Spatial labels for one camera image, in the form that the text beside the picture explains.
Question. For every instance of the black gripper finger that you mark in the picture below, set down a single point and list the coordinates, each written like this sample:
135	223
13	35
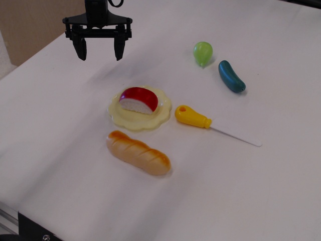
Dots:
79	42
119	41

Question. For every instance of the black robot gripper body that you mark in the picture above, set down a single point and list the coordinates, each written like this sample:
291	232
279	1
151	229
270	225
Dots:
98	22

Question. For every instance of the red and white toy sushi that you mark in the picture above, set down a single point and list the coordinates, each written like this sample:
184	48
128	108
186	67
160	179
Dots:
139	99

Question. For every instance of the pale yellow scalloped plate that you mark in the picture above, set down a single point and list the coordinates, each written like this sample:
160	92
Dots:
135	121

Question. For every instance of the green toy pear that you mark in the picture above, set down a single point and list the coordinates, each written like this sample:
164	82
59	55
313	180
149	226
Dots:
202	53

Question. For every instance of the teal toy cucumber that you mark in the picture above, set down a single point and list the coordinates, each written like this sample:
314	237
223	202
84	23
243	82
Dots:
230	78

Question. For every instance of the toy bread loaf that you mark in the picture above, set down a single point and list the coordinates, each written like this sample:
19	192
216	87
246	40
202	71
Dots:
138	154

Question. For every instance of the yellow handled toy knife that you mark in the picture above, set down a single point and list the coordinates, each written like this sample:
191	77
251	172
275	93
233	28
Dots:
187	115

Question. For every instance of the aluminium table frame rail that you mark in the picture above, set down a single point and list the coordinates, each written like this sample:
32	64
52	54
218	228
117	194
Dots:
9	220

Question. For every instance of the black corner bracket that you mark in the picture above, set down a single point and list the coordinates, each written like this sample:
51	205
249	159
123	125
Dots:
30	230

